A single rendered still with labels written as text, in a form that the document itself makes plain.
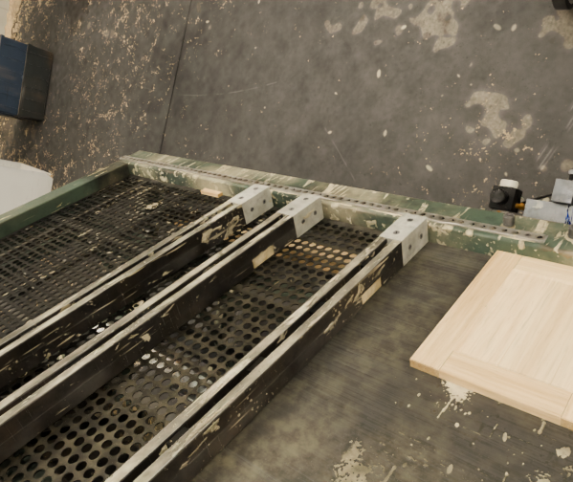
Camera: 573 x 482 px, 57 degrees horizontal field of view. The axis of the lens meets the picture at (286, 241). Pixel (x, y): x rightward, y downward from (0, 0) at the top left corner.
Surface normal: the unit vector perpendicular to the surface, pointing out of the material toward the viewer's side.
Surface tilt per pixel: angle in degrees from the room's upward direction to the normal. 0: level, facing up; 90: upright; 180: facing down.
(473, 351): 57
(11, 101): 90
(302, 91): 0
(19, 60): 90
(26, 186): 90
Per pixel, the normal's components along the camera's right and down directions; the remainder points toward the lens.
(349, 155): -0.62, -0.06
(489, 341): -0.17, -0.85
